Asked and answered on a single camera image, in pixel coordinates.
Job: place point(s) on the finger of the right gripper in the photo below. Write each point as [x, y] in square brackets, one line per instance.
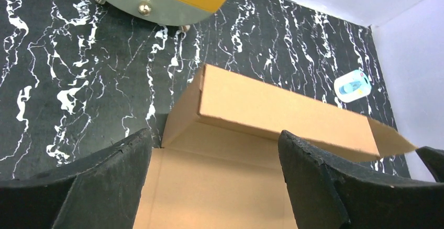
[433, 160]

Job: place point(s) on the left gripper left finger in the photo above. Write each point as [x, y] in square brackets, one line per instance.
[101, 190]

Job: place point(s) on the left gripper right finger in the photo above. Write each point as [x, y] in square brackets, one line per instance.
[328, 191]

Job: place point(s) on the brown cardboard box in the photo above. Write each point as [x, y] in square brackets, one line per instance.
[218, 165]

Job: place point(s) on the blue white packaged item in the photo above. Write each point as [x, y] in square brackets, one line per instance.
[352, 86]

